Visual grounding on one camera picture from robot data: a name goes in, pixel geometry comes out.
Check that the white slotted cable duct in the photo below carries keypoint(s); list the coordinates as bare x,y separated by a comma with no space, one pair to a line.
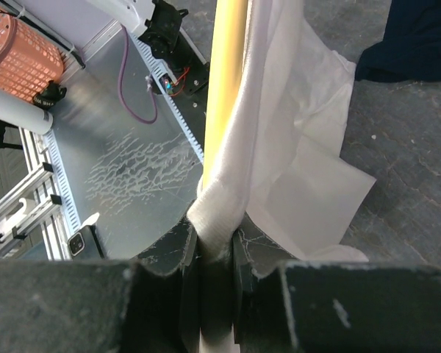
188,111

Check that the black smartphone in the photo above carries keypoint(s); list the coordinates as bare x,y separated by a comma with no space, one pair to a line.
84,244

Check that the aluminium frame rails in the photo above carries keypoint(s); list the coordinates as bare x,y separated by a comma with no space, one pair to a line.
41,201

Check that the navy blue t shirt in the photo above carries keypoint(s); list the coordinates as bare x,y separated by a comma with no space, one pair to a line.
410,48

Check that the white t shirt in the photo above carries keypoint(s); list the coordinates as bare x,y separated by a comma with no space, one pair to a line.
279,161

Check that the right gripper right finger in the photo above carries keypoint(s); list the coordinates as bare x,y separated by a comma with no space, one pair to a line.
283,304

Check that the yellow hanger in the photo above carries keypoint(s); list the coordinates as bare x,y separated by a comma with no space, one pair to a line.
225,75

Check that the white cylinder roll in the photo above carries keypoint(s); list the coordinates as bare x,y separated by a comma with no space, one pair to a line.
24,115

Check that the orange plastic basket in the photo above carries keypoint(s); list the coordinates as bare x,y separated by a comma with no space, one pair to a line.
28,62

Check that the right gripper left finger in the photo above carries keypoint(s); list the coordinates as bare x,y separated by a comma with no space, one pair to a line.
146,304

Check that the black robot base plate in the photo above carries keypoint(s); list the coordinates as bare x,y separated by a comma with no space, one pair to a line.
195,74

